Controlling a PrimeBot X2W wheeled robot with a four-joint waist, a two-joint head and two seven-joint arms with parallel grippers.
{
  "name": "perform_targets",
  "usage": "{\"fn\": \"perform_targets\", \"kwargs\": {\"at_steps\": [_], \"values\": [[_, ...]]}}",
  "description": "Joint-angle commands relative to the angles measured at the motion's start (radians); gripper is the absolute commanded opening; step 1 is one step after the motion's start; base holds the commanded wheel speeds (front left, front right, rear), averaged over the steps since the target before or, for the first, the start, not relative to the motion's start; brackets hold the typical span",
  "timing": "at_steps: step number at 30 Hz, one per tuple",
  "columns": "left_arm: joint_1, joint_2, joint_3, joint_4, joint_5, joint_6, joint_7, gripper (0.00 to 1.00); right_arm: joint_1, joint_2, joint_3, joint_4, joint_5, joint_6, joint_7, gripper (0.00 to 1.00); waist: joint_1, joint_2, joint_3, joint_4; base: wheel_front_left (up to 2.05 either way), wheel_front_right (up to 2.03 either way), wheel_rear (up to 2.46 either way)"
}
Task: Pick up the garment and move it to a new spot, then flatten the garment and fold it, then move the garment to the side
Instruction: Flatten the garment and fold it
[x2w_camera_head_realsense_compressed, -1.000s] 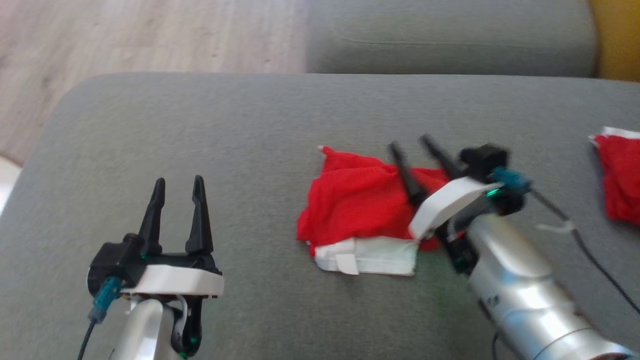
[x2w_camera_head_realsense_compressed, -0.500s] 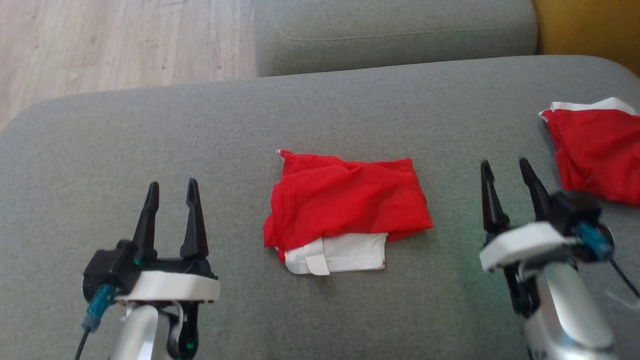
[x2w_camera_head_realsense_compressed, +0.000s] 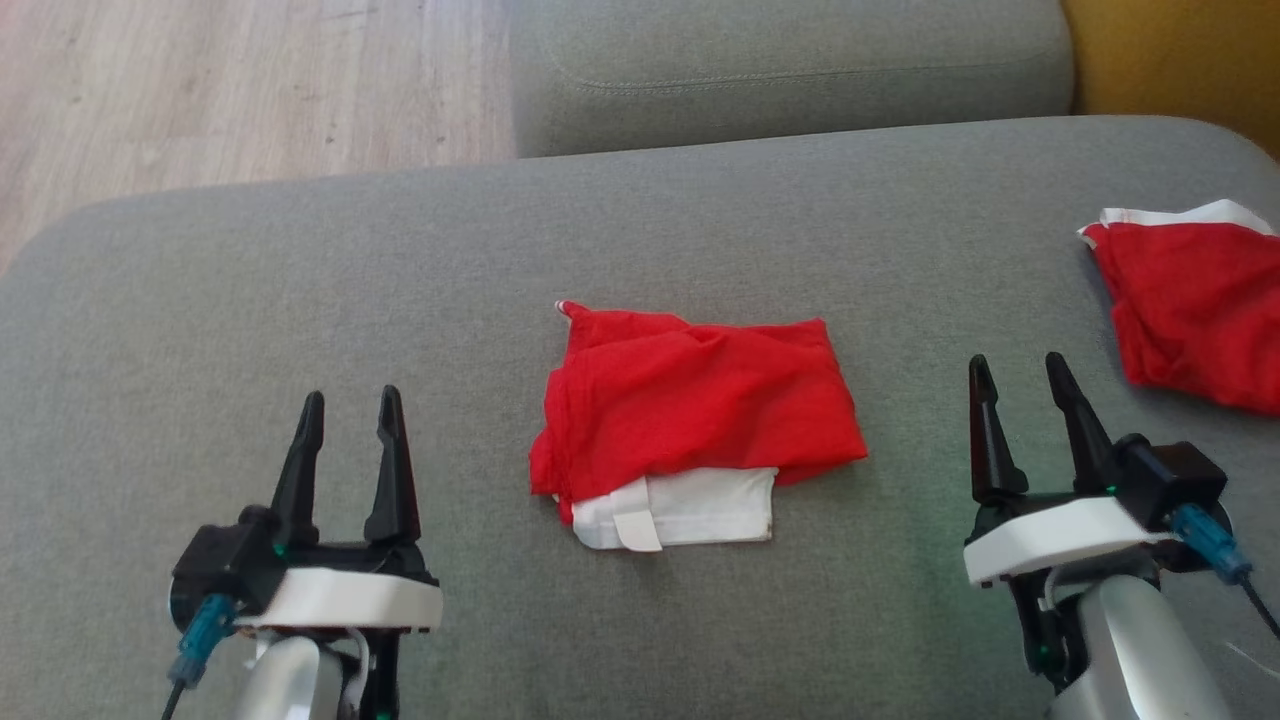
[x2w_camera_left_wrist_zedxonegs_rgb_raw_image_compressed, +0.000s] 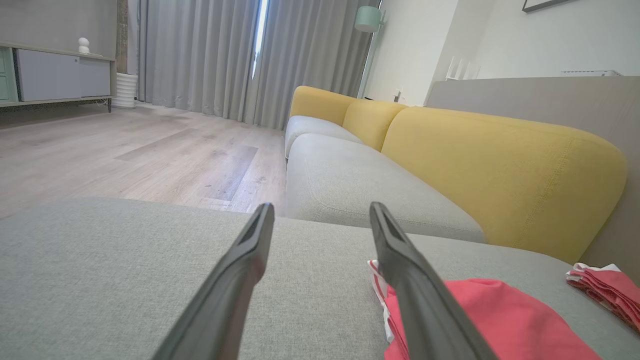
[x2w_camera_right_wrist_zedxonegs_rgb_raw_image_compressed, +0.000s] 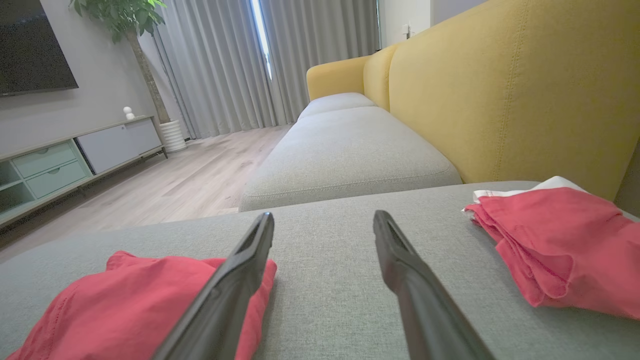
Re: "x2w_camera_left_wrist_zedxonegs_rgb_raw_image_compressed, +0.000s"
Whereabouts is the wide grey sofa ottoman cushion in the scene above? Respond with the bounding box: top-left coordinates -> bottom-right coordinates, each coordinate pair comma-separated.
0,196 -> 640,360

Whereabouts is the wide yellow sofa back cushion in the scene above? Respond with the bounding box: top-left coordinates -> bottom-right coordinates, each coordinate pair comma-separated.
380,105 -> 629,265

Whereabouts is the white wire rack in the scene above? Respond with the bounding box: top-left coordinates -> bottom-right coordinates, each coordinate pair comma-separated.
444,54 -> 481,81

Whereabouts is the grey low media cabinet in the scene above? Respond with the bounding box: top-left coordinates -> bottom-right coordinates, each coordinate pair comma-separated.
0,42 -> 117,114

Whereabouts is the short grey sofa seat cushion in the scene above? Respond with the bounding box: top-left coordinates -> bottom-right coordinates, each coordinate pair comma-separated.
284,115 -> 365,161

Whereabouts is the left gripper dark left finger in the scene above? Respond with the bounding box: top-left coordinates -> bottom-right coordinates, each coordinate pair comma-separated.
152,202 -> 275,360

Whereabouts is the grey pleated curtain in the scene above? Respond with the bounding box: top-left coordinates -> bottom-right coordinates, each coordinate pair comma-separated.
144,0 -> 261,124
253,0 -> 381,131

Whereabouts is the long grey sofa seat cushion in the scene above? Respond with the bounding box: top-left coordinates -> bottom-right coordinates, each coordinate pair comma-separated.
285,133 -> 486,245

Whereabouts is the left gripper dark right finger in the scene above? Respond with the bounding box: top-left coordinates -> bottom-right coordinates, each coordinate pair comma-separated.
368,201 -> 498,360

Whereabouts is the dark framed wall picture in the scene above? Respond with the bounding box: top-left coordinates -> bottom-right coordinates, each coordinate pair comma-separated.
522,0 -> 571,13

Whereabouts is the flat white device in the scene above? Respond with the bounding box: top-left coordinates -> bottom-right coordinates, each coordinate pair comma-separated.
559,69 -> 624,78

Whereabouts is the brown plant trunk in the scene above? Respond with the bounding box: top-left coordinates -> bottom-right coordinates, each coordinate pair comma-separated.
116,0 -> 130,75

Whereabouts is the white ribbed plant pot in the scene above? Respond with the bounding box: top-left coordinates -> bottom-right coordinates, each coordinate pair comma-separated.
112,72 -> 139,110

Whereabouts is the red garment with white trim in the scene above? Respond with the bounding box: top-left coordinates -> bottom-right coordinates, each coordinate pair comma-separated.
565,262 -> 640,334
367,259 -> 601,360

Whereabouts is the yellow sofa armrest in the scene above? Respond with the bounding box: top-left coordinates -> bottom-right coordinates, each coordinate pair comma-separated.
289,85 -> 359,126

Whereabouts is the narrow yellow sofa back cushion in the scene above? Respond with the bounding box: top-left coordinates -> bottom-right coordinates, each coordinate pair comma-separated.
342,98 -> 409,153

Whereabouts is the mint green floor lamp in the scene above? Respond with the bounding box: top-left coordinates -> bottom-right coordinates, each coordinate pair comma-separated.
354,0 -> 387,99

